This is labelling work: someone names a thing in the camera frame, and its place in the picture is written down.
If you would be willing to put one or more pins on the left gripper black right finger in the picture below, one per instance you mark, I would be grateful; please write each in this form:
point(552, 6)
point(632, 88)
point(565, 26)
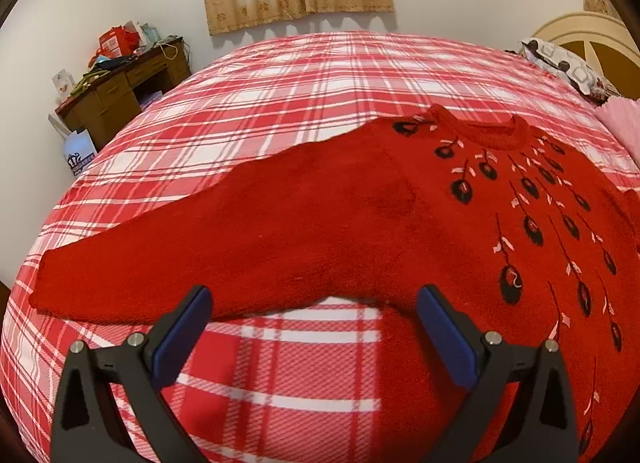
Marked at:
point(541, 424)

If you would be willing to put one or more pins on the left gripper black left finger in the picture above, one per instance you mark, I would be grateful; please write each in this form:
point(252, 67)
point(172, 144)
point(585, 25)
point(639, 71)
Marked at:
point(87, 425)

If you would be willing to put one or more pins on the red knitted embroidered sweater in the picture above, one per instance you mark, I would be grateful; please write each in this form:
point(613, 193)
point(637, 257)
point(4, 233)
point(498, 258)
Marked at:
point(519, 231)

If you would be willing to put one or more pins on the red white plaid bed sheet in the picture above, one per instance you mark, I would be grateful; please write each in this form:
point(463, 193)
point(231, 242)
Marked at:
point(299, 384)

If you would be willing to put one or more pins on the white paper shopping bag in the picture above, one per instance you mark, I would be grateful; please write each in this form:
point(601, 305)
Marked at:
point(78, 147)

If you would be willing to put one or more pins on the dark brown wooden desk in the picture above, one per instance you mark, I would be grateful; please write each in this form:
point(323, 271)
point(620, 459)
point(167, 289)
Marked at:
point(114, 99)

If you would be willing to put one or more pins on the white card on desk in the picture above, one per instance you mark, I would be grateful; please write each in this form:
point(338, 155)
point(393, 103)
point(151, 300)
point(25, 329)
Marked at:
point(63, 83)

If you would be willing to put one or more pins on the pink floral folded quilt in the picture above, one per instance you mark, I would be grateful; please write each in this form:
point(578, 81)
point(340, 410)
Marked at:
point(621, 116)

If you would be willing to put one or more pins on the red gift box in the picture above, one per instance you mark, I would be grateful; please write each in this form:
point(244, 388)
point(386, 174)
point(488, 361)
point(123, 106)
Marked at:
point(118, 42)

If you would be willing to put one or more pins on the grey patterned pillow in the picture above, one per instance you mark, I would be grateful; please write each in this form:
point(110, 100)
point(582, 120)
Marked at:
point(569, 67)

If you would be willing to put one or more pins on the cream wooden headboard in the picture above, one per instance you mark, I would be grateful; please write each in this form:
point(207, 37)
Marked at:
point(603, 42)

